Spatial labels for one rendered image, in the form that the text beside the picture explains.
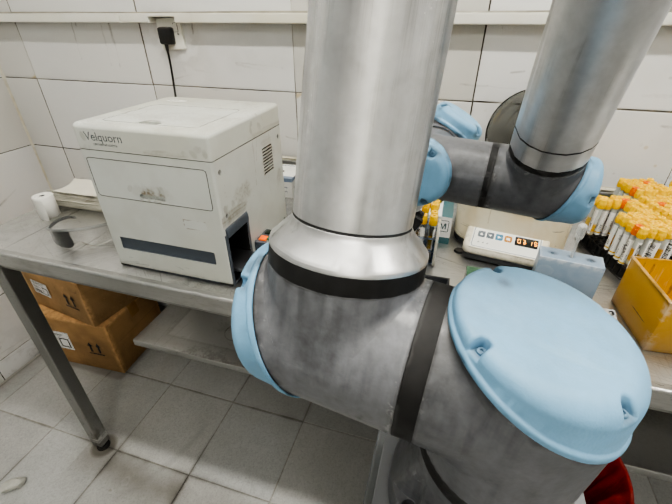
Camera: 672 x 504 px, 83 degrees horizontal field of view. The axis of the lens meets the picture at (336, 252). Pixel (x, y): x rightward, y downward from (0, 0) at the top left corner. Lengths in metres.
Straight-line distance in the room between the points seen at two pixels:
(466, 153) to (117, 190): 0.63
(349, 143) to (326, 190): 0.03
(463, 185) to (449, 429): 0.28
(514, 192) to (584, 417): 0.27
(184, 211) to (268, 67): 0.67
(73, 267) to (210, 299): 0.34
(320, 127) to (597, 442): 0.22
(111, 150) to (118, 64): 0.85
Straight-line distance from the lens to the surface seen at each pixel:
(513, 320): 0.25
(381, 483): 0.43
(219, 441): 1.62
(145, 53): 1.53
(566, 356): 0.25
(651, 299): 0.79
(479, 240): 0.88
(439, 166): 0.43
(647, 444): 1.54
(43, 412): 2.00
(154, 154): 0.73
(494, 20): 1.12
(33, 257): 1.08
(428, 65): 0.23
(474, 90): 1.17
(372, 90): 0.22
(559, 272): 0.77
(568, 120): 0.39
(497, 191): 0.45
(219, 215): 0.70
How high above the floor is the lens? 1.33
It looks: 32 degrees down
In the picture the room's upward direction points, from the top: straight up
